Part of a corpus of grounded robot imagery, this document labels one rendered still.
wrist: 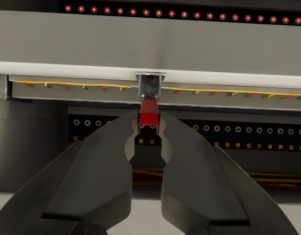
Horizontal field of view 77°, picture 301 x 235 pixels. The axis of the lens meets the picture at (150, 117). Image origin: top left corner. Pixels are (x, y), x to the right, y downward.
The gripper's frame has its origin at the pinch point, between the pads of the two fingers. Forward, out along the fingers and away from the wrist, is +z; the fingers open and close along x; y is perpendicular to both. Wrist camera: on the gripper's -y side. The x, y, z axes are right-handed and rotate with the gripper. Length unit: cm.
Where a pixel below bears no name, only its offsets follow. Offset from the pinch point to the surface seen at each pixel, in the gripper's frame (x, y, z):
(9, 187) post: -18.0, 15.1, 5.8
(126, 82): -2.6, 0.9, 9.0
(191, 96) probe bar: 4.9, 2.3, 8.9
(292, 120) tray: 27.5, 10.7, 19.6
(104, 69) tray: -4.1, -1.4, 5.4
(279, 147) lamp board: 25.4, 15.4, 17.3
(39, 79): -12.3, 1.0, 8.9
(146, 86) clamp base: -0.4, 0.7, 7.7
